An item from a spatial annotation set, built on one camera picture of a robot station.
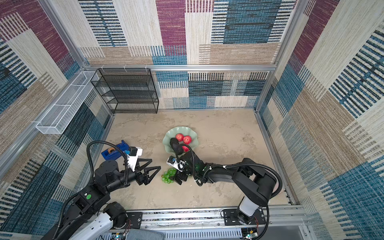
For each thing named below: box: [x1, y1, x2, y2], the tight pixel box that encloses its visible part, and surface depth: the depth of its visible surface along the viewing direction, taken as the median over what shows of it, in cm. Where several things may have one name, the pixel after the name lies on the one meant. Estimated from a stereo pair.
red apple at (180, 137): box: [175, 133, 184, 142], surface depth 101 cm
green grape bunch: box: [161, 168, 177, 184], surface depth 85 cm
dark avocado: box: [170, 137, 184, 155], surface depth 94 cm
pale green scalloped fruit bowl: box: [162, 126, 199, 156], surface depth 103 cm
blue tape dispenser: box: [101, 140, 130, 161], surface depth 93 cm
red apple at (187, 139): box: [183, 135, 192, 145], surface depth 101 cm
